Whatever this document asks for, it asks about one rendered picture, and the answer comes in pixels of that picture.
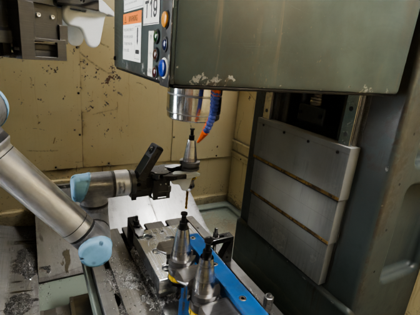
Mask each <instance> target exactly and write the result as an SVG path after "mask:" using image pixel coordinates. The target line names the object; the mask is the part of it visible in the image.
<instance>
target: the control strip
mask: <svg viewBox="0 0 420 315"><path fill-rule="evenodd" d="M164 11H166V12H167V14H168V22H167V26H166V27H163V26H162V34H161V60H162V59H164V60H165V62H166V74H165V76H164V77H161V76H160V80H159V85H160V86H164V87H166V88H169V75H170V62H171V37H172V24H173V0H163V4H162V13H163V12H164ZM155 31H157V41H156V42H154V43H155V44H158V43H159V40H160V32H159V29H155ZM155 31H154V32H155ZM164 38H165V39H166V49H165V50H163V48H162V41H163V39H164ZM154 50H156V52H157V56H156V60H154V59H153V60H154V62H158V60H159V49H158V48H157V47H155V48H154ZM154 50H153V51H154ZM153 67H155V68H156V76H155V77H153V78H154V79H157V78H158V74H159V71H158V67H157V65H154V66H153Z"/></svg>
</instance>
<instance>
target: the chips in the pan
mask: <svg viewBox="0 0 420 315"><path fill-rule="evenodd" d="M20 236H21V237H22V238H23V239H30V238H31V239H32V238H36V230H34V231H33V230H32V231H29V232H25V233H21V234H20ZM17 254H18V255H17V256H16V257H17V258H16V262H15V263H14V264H13V265H12V271H11V273H14V274H17V273H18V274H19V275H22V276H23V277H25V278H24V279H31V278H33V277H34V276H35V275H36V274H38V272H40V270H41V272H43V271H44V272H46V273H47V274H50V273H51V265H48V266H43V267H39V270H38V255H37V248H35V247H34V246H31V247H27V248H24V249H20V250H19V251H17ZM37 270H38V271H37ZM30 295H31V294H26V291H25V292H24V293H23V292H22V293H20V294H17V295H13V296H12V297H10V298H9V299H7V301H6V303H5V307H6V308H5V309H4V310H3V312H2V313H3V314H4V315H23V314H25V313H26V312H28V311H29V310H30V309H31V306H32V305H33V303H34V301H33V300H32V299H33V297H32V296H30Z"/></svg>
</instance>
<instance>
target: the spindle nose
mask: <svg viewBox="0 0 420 315"><path fill-rule="evenodd" d="M222 95H223V91H221V96H220V100H219V104H218V105H219V107H218V112H217V116H216V119H215V122H216V121H218V120H219V115H220V114H221V103H222ZM210 98H211V90H205V89H173V88H171V87H169V88H168V89H167V106H166V110H167V116H168V117H169V118H171V119H174V120H177V121H182V122H187V123H206V121H207V118H208V116H209V110H210V102H211V101H210Z"/></svg>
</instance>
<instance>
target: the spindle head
mask: <svg viewBox="0 0 420 315"><path fill-rule="evenodd" d="M140 10H142V26H141V62H135V61H130V60H127V59H123V14H128V13H133V12H136V11H140ZM419 10H420V0H174V6H173V12H172V37H171V62H170V75H169V87H170V88H173V89H205V90H222V91H256V92H273V93H306V94H340V95H357V96H391V97H396V93H397V92H398V90H399V85H400V83H401V78H402V75H403V71H404V67H405V63H406V59H407V56H408V52H409V48H410V45H411V40H412V37H413V33H414V28H415V26H416V21H417V18H418V14H419ZM143 11H144V8H143V7H142V8H139V9H135V10H132V11H128V12H124V0H114V65H115V66H116V69H119V70H121V71H124V72H127V73H130V74H133V75H136V76H139V77H141V78H144V79H148V80H150V81H153V82H155V83H159V80H160V75H159V74H158V77H157V79H154V78H153V77H150V76H148V42H149V31H155V29H159V32H160V40H159V43H158V44H155V43H154V48H155V47H157V48H158V49H159V60H158V62H154V60H153V66H154V65H157V67H158V66H159V62H160V60H161V34H162V24H161V17H162V14H163V0H161V11H160V24H152V25H146V26H143Z"/></svg>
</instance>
